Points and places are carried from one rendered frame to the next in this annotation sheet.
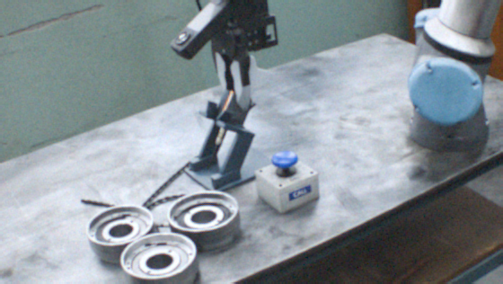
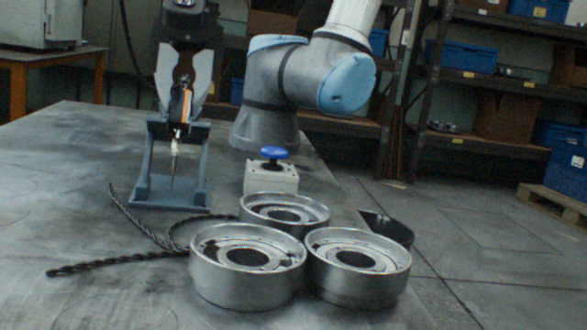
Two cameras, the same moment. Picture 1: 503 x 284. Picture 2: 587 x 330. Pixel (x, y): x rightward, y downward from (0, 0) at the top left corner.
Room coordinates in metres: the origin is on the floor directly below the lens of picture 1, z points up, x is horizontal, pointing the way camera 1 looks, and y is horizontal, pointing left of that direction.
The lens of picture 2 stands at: (0.71, 0.60, 1.02)
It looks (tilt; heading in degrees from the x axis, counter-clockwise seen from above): 14 degrees down; 289
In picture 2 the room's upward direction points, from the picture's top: 9 degrees clockwise
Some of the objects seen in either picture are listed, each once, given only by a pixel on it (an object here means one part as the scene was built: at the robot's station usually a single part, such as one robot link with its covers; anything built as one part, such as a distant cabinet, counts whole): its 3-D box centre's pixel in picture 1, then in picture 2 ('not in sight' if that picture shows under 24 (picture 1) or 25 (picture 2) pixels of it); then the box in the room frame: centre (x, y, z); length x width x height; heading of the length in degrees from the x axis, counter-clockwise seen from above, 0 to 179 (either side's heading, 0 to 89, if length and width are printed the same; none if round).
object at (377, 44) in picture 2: not in sight; (349, 38); (1.79, -3.51, 1.11); 0.52 x 0.38 x 0.22; 28
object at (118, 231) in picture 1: (121, 235); (247, 265); (0.87, 0.22, 0.82); 0.10 x 0.10 x 0.04
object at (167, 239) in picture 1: (160, 266); (354, 267); (0.79, 0.15, 0.82); 0.10 x 0.10 x 0.04
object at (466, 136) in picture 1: (449, 107); (267, 123); (1.10, -0.35, 0.85); 0.15 x 0.15 x 0.10
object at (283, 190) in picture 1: (290, 182); (270, 181); (0.96, -0.04, 0.82); 0.08 x 0.07 x 0.05; 118
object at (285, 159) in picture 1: (286, 169); (272, 164); (0.96, -0.04, 0.85); 0.04 x 0.04 x 0.05
